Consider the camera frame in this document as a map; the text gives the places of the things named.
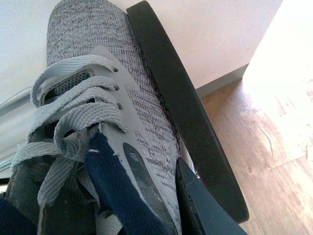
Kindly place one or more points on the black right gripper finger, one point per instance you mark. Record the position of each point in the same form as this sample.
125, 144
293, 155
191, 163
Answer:
200, 213

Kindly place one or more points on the grey knit sneaker white sole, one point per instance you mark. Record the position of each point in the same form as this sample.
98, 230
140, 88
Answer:
101, 152

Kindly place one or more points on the black metal shoe rack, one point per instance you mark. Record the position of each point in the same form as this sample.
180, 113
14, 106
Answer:
199, 144

